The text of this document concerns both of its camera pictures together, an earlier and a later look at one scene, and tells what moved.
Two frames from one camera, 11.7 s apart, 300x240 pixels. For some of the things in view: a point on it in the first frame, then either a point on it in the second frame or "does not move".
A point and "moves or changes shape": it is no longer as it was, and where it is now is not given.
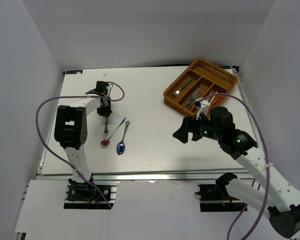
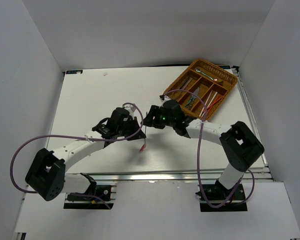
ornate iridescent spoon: x=120 y=146 -> x=198 y=70
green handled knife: x=189 y=102 does not move
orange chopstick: x=216 y=101 does not move
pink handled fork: x=106 y=130 moves or changes shape
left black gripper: x=106 y=112 -> x=134 y=123
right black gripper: x=189 y=124 -> x=154 y=111
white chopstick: x=214 y=96 does not move
